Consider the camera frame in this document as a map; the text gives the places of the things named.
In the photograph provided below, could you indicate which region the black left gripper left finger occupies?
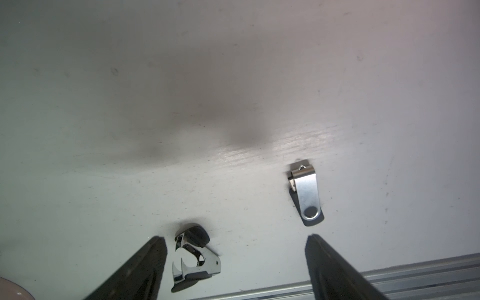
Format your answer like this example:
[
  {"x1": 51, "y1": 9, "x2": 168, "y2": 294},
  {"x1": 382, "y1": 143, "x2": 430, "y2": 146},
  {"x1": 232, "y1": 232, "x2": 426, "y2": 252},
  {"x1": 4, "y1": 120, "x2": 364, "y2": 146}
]
[{"x1": 86, "y1": 236, "x2": 168, "y2": 300}]

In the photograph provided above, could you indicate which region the black round key usb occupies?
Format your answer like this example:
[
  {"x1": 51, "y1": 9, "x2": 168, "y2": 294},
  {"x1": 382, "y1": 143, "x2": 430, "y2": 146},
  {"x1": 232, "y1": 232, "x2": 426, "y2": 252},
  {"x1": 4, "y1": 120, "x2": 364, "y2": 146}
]
[{"x1": 171, "y1": 223, "x2": 222, "y2": 293}]

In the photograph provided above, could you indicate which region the black silver swivel usb drive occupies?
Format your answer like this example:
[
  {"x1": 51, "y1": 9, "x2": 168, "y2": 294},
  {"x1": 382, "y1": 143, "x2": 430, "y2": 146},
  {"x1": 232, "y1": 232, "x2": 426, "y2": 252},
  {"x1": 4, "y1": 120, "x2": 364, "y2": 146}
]
[{"x1": 287, "y1": 159, "x2": 325, "y2": 227}]

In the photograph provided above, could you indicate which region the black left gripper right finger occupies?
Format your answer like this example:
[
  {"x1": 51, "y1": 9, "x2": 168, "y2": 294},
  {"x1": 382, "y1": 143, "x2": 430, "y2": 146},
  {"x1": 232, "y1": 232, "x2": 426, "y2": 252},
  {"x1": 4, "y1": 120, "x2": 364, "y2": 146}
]
[{"x1": 305, "y1": 234, "x2": 387, "y2": 300}]

